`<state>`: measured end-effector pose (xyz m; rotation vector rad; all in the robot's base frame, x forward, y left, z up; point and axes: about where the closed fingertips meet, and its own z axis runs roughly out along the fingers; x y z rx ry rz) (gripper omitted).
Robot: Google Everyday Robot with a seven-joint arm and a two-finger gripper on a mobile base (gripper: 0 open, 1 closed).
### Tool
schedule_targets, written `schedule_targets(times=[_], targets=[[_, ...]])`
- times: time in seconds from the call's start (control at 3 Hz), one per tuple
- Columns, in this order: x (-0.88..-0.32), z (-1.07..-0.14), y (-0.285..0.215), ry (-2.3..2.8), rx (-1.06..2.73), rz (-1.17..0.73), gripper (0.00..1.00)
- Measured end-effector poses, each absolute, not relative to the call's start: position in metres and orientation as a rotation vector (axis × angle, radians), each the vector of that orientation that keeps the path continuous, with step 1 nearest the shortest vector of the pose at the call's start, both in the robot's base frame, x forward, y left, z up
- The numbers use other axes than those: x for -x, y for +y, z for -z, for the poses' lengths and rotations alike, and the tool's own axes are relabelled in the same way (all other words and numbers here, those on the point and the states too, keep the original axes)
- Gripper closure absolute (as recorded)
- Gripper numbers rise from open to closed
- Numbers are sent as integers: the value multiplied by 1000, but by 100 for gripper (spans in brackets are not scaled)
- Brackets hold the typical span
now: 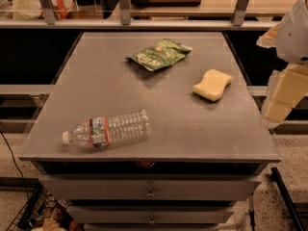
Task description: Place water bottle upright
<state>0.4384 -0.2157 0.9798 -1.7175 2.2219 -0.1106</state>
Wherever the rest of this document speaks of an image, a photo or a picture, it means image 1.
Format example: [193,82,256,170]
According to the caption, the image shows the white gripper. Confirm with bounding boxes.
[256,0,308,123]

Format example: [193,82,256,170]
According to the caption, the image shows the clear plastic water bottle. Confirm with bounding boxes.
[63,110,150,148]

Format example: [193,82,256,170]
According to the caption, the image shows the yellow sponge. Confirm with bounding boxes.
[192,69,233,102]

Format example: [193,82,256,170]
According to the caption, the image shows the green snack bag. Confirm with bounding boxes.
[125,38,193,72]

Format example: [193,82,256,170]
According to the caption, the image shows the black metal stand leg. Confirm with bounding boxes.
[269,167,307,231]

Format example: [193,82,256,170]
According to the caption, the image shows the grey drawer cabinet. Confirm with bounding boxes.
[21,32,280,231]

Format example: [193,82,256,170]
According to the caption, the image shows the white plastic bag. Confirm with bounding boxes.
[13,0,76,19]

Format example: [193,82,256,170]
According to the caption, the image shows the metal shelf rail frame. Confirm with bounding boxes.
[0,0,308,32]

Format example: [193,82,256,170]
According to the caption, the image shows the black wire basket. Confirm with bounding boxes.
[5,184,84,231]

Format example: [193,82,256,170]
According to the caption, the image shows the black cable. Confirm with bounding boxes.
[0,130,32,200]

